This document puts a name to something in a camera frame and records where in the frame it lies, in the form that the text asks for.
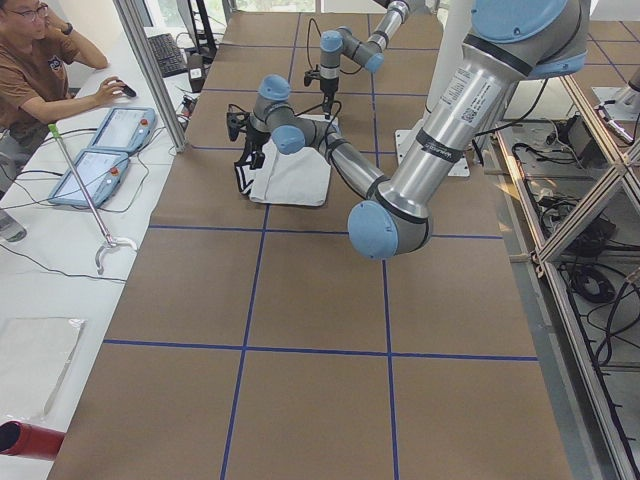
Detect red cylinder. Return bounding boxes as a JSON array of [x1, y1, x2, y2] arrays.
[[1, 421, 65, 461]]

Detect seated person brown shirt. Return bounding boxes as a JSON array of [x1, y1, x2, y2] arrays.
[[1, 1, 109, 153]]

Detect white cartoon print t-shirt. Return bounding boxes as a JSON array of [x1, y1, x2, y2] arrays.
[[234, 115, 331, 207]]

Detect blue teach pendant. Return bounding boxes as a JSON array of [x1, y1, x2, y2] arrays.
[[89, 107, 157, 154], [48, 148, 130, 207]]

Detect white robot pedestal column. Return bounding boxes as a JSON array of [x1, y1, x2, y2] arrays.
[[394, 0, 516, 178]]

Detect clear plastic bag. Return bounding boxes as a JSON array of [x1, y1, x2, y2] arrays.
[[1, 317, 86, 422]]

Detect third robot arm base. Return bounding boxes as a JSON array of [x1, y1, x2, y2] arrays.
[[592, 70, 639, 122]]

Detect lower blue teach pendant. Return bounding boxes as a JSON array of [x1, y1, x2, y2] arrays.
[[48, 148, 130, 207]]

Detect black keyboard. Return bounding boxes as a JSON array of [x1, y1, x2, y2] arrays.
[[147, 33, 187, 78]]

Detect black computer mouse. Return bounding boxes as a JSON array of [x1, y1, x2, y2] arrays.
[[121, 83, 137, 98]]

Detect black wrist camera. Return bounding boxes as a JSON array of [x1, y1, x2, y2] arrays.
[[226, 103, 251, 142], [303, 70, 321, 87]]

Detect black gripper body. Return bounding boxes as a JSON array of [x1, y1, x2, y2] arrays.
[[244, 126, 268, 155], [320, 77, 338, 98]]

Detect aluminium frame post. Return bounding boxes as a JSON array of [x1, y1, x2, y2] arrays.
[[113, 0, 187, 153]]

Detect person's hand on mouse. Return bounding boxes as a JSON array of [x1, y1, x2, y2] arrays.
[[94, 77, 126, 106]]

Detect black power supply box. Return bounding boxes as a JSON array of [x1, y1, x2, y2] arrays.
[[555, 115, 601, 161]]

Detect silver reacher grabber tool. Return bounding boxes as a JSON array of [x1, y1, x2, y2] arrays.
[[48, 123, 138, 276]]

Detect upper blue teach pendant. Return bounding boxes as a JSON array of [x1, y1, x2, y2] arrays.
[[89, 107, 157, 154]]

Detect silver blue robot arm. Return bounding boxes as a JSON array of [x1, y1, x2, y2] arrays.
[[227, 1, 590, 259], [304, 0, 439, 120]]

